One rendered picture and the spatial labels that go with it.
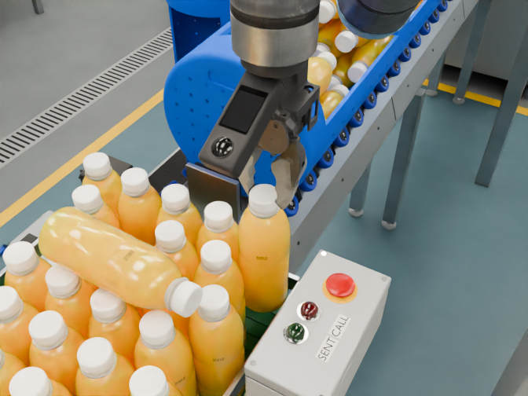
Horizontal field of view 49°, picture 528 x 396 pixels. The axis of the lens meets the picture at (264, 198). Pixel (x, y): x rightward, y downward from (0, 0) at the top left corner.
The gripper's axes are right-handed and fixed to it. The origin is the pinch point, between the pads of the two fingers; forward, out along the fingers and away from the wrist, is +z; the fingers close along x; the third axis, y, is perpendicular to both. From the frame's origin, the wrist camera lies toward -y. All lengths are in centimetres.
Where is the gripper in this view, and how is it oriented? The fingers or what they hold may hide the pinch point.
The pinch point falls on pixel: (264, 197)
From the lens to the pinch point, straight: 74.5
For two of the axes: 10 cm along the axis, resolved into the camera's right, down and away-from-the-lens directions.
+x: -8.7, -3.4, 3.6
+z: 0.0, 7.2, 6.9
